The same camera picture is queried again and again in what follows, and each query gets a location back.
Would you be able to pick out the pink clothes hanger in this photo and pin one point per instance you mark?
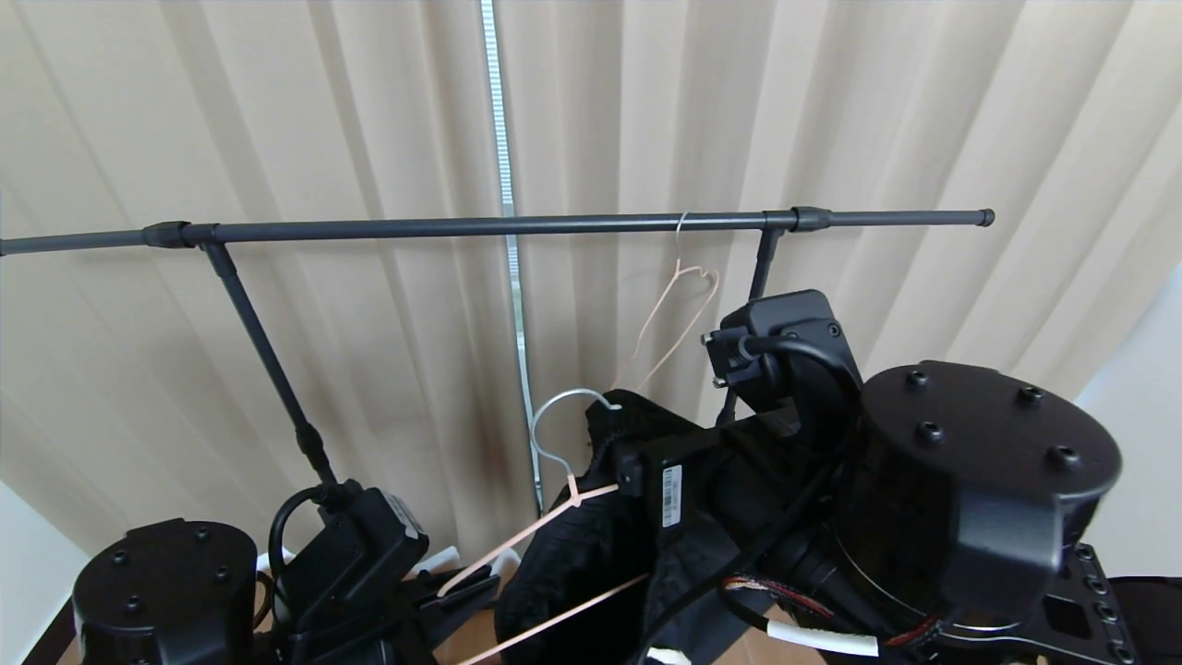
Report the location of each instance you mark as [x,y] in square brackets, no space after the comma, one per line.
[534,432]
[646,328]

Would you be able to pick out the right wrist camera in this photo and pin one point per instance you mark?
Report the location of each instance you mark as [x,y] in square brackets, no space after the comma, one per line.
[785,323]

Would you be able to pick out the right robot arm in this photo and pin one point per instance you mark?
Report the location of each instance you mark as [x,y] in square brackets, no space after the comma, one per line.
[970,480]

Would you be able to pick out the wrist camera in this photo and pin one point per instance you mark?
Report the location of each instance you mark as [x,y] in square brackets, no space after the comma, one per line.
[360,545]
[785,323]

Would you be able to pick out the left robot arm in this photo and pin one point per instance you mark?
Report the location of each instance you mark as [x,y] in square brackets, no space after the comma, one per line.
[166,591]

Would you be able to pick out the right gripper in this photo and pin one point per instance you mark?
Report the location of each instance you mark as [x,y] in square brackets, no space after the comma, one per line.
[702,480]

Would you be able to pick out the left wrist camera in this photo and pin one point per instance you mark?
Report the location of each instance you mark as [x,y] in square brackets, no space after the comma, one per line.
[360,545]

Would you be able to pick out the black clothes rack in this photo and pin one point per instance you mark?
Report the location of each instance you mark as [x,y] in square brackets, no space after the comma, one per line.
[462,226]

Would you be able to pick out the black shorts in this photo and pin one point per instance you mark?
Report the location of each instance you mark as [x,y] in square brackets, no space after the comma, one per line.
[572,563]

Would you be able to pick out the beige curtain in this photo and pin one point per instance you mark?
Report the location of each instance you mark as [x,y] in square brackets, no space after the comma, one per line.
[277,111]

